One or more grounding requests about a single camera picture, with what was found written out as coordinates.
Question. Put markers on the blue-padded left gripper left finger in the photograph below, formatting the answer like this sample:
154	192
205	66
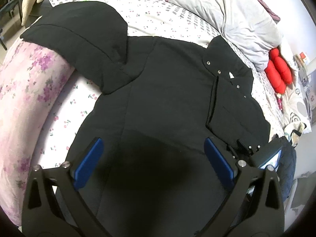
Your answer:
52	204

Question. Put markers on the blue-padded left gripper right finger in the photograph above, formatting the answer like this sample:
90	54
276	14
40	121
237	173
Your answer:
254	205

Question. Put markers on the large black coat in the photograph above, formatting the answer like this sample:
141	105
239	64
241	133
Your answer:
160	99

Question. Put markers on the patterned white pillow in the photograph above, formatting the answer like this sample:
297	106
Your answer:
297	110

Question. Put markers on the red plush toy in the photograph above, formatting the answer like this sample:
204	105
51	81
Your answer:
278	72

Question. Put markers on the pink floral rolled quilt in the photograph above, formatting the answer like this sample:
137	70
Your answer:
32	78

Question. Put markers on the grey white duvet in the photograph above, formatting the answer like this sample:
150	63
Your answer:
249	24

